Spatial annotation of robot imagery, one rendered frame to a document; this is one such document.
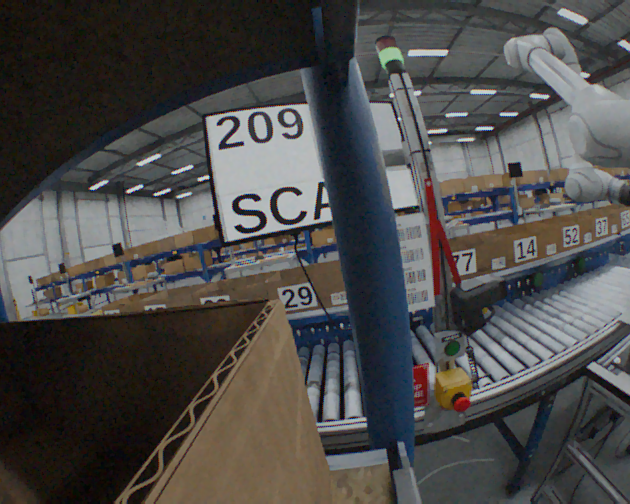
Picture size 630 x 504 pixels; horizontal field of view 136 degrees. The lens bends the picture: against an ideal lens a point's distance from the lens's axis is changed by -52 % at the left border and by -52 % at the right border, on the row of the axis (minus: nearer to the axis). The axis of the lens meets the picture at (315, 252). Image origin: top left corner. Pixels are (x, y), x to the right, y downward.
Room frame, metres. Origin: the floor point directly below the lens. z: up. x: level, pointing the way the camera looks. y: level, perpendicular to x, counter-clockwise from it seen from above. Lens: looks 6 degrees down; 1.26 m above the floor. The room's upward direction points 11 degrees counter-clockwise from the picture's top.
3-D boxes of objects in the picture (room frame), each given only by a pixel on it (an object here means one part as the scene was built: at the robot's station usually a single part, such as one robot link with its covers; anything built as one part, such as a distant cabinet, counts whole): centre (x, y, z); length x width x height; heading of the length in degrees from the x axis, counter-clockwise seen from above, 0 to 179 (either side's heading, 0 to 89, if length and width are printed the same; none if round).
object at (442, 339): (0.48, -0.25, 0.95); 0.07 x 0.03 x 0.07; 84
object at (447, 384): (0.44, -0.28, 0.84); 0.15 x 0.09 x 0.07; 84
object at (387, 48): (0.51, -0.25, 1.62); 0.05 x 0.05 x 0.06
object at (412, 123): (0.51, -0.25, 1.11); 0.12 x 0.05 x 0.88; 84
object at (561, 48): (0.55, -1.10, 1.81); 0.14 x 0.13 x 0.18; 54
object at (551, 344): (0.73, -0.75, 0.72); 0.52 x 0.05 x 0.05; 174
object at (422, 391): (0.49, -0.18, 0.85); 0.16 x 0.01 x 0.13; 84
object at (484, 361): (0.76, -0.49, 0.72); 0.52 x 0.05 x 0.05; 174
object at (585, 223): (1.11, -1.52, 0.97); 0.39 x 0.29 x 0.17; 84
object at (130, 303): (1.39, 1.20, 0.96); 0.39 x 0.29 x 0.17; 85
